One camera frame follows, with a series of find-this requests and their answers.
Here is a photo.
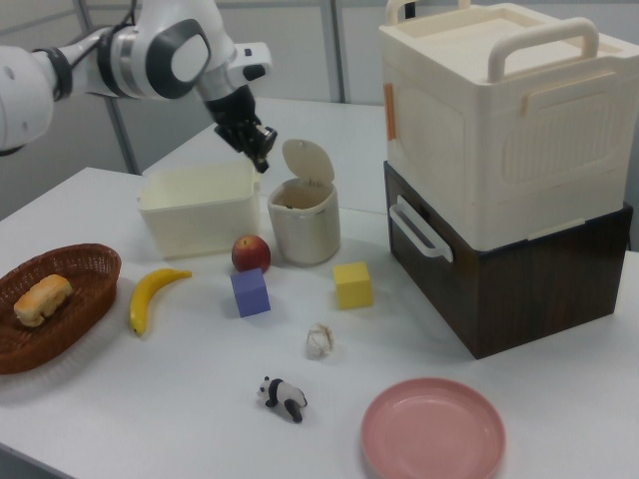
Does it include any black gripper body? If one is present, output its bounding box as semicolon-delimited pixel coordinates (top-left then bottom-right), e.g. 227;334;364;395
202;84;264;139

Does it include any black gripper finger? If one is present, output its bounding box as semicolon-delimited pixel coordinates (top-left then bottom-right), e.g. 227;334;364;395
215;124;261;161
254;124;278;174

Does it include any small white lidded trash can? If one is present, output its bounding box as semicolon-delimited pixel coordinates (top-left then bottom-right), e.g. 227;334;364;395
267;138;341;266

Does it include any cream open plastic bin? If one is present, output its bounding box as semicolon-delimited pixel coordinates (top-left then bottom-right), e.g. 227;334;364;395
137;160;262;260

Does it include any red apple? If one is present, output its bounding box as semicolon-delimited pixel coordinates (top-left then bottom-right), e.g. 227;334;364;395
231;235;273;273

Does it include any purple cube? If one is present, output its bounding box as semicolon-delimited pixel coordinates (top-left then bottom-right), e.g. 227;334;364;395
230;267;272;319

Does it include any yellow cube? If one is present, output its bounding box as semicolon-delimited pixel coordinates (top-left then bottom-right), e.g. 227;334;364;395
332;260;374;309

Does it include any yellow banana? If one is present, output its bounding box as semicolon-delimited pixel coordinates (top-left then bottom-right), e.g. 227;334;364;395
129;267;194;337

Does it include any brown wicker basket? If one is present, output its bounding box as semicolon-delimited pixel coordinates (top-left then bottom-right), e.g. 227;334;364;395
0;242;123;375

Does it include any panda figurine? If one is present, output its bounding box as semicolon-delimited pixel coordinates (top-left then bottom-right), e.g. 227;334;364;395
257;375;309;424

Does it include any toasted bread loaf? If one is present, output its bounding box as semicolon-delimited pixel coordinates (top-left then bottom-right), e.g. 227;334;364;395
13;273;73;328

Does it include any dark brown wooden drawer box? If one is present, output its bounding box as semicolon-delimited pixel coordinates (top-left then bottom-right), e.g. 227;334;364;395
382;160;634;360

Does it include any pink plate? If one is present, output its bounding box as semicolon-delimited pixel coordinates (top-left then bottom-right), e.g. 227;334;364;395
360;377;507;479

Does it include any white drawer handle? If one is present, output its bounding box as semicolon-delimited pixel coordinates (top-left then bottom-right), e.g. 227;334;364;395
387;194;455;263

